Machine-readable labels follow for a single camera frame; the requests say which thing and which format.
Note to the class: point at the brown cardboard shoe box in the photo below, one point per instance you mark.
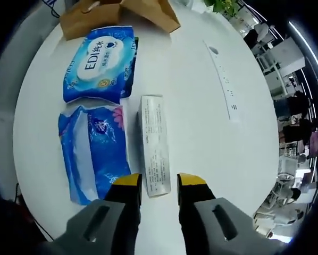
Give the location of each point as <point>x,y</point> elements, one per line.
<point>159,13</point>

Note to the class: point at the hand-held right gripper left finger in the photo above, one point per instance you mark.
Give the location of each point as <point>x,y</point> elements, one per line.
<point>95,228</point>

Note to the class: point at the blue soft tissue pack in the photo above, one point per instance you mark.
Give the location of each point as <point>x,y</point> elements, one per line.
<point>95,154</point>

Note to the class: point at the person's dark garment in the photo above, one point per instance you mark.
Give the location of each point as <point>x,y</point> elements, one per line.
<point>12,225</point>

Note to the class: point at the white table socket panel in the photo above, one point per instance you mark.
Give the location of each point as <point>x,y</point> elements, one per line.
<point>224,79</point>

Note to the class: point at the white printed carton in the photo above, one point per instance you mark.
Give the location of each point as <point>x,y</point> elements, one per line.
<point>155,146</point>

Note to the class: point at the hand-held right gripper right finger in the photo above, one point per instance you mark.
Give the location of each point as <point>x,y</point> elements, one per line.
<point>222,228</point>

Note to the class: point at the green black clear packet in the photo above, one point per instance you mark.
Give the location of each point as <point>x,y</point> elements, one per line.
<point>136,53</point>

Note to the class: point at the blue wet wipes pack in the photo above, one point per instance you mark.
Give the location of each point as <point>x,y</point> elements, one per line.
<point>100,61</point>

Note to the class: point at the green leafy plant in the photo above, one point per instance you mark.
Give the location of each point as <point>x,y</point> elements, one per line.
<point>225,6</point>

